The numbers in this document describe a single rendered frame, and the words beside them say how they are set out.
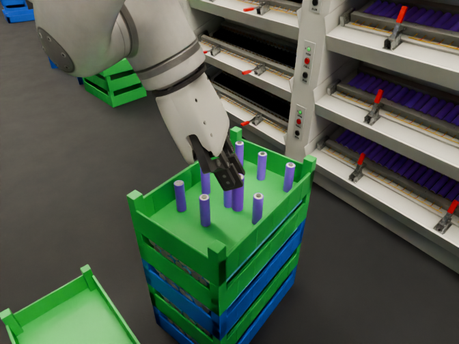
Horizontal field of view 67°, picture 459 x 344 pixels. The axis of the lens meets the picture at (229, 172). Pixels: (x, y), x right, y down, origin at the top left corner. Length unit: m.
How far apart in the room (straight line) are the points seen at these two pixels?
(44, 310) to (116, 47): 0.75
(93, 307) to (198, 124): 0.65
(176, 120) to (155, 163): 0.96
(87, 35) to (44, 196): 1.05
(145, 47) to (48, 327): 0.74
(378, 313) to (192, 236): 0.54
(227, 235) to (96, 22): 0.41
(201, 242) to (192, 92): 0.29
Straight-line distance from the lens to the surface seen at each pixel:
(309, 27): 1.07
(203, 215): 0.61
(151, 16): 0.40
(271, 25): 1.18
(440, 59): 0.91
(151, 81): 0.42
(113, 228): 1.13
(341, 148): 1.18
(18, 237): 1.23
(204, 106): 0.43
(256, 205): 0.60
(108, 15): 0.32
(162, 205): 0.67
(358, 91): 1.09
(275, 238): 0.67
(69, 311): 0.98
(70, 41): 0.35
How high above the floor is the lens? 0.78
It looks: 37 degrees down
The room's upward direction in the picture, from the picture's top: straight up
